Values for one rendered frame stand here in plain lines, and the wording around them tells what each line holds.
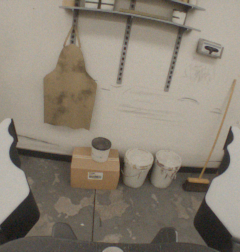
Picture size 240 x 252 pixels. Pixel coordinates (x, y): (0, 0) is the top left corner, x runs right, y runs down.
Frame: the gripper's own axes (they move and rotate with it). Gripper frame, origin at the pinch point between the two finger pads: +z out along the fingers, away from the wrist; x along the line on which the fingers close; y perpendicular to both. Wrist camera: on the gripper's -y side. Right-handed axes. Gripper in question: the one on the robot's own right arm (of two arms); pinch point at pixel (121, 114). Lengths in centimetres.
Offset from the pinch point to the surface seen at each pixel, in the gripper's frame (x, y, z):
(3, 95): -130, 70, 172
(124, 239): 5, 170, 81
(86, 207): -34, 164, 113
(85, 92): -38, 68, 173
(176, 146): 64, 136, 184
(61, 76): -59, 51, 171
